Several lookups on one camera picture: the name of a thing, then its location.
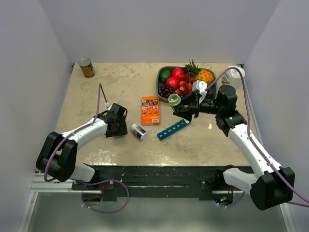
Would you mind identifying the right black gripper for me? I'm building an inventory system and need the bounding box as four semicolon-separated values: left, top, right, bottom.
173;90;223;121

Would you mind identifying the green pill bottle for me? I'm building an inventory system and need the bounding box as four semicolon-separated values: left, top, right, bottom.
168;93;181;107

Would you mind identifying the teal weekly pill organizer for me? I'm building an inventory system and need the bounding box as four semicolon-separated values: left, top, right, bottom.
157;119;190;141

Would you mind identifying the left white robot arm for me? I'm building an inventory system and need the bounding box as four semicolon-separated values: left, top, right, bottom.
36;103;127;189

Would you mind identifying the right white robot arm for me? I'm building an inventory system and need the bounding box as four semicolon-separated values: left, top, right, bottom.
168;82;295;210

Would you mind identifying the white blue pill bottle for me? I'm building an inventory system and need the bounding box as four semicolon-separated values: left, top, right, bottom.
130;124;147;141

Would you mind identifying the red cherry cluster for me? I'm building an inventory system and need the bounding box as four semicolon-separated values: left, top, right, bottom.
175;75;196;97

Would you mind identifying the dark grape bunch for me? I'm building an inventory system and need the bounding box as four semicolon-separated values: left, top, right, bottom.
158;84;214;100

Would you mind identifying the red apple lower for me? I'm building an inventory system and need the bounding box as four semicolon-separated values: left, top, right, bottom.
166;76;180;90

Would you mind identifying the red apple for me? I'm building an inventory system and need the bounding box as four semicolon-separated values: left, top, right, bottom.
166;76;180;90
171;68;185;78

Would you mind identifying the orange cardboard box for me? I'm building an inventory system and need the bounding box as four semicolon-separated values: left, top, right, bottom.
141;96;160;126

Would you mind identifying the red apple upper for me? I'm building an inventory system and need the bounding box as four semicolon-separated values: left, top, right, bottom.
171;68;185;78

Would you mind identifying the small pineapple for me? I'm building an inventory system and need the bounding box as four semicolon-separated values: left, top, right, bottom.
185;60;215;86

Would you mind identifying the green lime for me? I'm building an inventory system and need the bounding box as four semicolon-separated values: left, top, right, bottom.
159;70;171;83

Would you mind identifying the grey fruit tray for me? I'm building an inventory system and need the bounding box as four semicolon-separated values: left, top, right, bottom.
156;64;215;105

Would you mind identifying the tin can yellow label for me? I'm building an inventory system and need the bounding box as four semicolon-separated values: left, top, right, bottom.
78;58;95;78

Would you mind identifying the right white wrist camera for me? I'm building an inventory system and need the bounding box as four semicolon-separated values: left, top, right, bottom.
192;80;207;102

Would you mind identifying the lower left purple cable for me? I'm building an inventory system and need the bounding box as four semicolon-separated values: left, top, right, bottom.
77;179;130;215

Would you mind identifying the purple cable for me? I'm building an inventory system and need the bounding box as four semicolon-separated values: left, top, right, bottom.
216;190;246;209
43;83;110;182
77;179;130;215
205;67;309;208

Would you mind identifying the aluminium rail frame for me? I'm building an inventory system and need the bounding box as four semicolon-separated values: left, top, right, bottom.
30;174;241;201

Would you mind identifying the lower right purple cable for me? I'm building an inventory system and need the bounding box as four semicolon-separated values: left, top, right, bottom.
216;190;246;209

